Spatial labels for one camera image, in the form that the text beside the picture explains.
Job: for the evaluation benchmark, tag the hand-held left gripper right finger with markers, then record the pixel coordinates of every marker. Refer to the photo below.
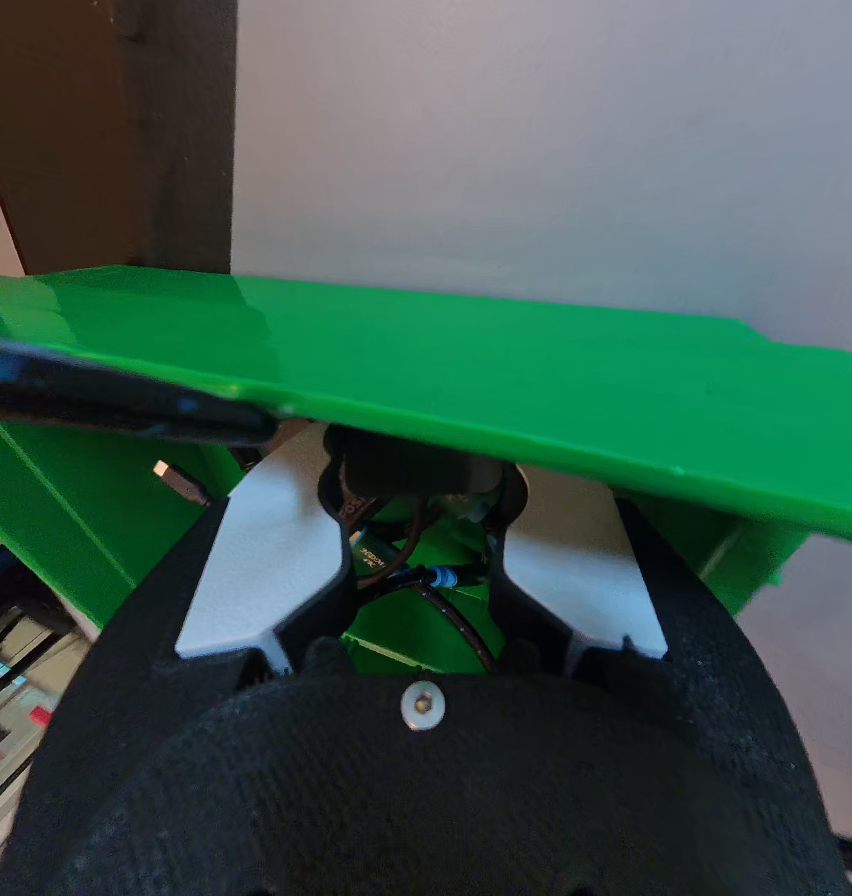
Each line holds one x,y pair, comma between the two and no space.
580,574

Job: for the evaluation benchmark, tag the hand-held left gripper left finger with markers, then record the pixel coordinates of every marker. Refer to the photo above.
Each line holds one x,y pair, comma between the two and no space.
265,560

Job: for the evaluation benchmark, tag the green plastic bin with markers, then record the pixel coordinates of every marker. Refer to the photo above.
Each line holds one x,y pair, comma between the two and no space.
468,364

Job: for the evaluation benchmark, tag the dark vertical post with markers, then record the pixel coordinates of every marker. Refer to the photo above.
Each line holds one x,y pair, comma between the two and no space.
181,126

